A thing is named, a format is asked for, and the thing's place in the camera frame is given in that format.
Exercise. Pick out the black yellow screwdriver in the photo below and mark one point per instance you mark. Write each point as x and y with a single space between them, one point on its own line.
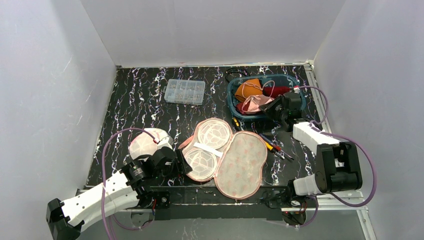
236 124

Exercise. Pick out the dark red bra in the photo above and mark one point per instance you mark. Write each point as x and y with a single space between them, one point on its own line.
270 92

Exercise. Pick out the teal plastic basket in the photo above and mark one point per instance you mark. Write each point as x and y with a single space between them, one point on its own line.
270 80

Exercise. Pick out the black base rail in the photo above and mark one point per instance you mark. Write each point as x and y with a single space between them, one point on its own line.
196 202

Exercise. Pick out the yellow red screwdriver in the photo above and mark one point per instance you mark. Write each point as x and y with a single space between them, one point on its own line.
278 152

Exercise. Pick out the pink satin bra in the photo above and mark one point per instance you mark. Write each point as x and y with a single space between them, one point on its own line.
251 105

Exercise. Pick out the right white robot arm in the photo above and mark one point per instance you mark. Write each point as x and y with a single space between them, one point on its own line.
337 166

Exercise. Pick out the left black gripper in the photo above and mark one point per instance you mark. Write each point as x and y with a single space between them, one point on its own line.
180 162

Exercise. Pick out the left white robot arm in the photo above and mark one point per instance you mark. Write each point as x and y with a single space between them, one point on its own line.
130 187

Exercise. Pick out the white mesh laundry bag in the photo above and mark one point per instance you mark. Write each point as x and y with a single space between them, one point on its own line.
144 144

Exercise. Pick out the orange bra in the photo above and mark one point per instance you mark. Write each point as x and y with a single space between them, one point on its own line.
251 87

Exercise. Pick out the clear plastic parts box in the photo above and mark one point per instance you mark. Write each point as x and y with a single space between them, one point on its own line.
187 92

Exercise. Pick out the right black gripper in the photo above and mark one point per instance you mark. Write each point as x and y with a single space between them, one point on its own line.
273 108

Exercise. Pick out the floral pink laundry bag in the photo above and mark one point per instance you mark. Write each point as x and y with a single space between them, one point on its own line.
233 160

